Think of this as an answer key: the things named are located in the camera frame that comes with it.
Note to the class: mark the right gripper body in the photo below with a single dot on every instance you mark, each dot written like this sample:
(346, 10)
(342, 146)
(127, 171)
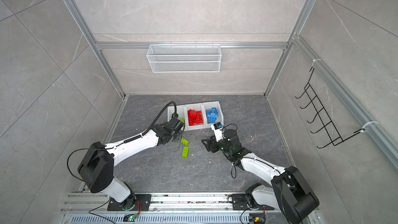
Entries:
(216, 146)

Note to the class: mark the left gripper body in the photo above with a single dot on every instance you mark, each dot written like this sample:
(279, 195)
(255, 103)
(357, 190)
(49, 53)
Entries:
(173, 137)

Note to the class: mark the blue lego brick top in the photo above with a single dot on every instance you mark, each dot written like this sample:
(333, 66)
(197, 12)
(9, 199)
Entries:
(212, 115)

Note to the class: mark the white three-compartment bin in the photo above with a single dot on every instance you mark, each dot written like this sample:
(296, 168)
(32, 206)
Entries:
(182, 113)

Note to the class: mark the red arch lego piece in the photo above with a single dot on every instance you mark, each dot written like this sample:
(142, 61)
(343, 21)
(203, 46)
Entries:
(195, 117)

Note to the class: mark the green lego brick cluster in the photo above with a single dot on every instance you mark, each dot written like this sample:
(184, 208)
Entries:
(184, 142)

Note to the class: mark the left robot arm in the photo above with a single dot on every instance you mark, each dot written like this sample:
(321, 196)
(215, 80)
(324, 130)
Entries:
(96, 169)

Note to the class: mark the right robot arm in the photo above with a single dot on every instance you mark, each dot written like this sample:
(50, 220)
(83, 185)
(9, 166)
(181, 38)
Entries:
(288, 190)

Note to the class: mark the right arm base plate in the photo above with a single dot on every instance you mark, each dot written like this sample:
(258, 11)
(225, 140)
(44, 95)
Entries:
(242, 202)

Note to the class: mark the white wire mesh basket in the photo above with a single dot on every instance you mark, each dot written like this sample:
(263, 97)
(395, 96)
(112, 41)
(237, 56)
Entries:
(184, 58)

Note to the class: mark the aluminium rail frame front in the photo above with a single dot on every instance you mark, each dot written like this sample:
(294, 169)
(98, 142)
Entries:
(166, 208)

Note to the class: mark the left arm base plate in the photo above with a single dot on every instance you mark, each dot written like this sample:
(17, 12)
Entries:
(132, 203)

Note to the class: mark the black wire hook rack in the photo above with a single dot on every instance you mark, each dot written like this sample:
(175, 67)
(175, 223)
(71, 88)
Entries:
(322, 116)

